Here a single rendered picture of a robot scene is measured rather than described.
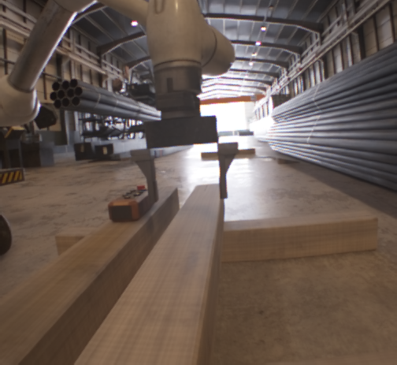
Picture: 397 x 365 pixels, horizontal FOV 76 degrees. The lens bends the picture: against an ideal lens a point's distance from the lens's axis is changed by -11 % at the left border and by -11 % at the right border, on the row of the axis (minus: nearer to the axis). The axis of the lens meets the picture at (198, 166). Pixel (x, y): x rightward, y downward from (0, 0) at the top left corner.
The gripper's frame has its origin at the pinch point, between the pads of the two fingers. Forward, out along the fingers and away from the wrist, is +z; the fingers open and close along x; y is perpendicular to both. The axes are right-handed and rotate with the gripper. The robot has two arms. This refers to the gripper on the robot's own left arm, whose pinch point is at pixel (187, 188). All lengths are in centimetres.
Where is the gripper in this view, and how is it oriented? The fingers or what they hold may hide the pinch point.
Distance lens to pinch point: 53.9
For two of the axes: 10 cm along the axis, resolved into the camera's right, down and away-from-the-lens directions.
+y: 1.1, -1.1, 9.9
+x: -9.9, 0.7, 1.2
